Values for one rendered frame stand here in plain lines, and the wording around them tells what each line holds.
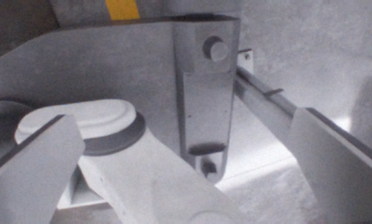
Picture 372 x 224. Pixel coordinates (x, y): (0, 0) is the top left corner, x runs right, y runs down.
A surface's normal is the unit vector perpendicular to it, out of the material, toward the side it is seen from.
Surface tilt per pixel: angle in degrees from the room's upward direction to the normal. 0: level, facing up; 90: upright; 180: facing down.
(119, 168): 90
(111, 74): 0
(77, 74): 0
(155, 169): 90
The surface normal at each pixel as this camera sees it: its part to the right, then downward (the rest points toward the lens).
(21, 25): 0.20, 0.50
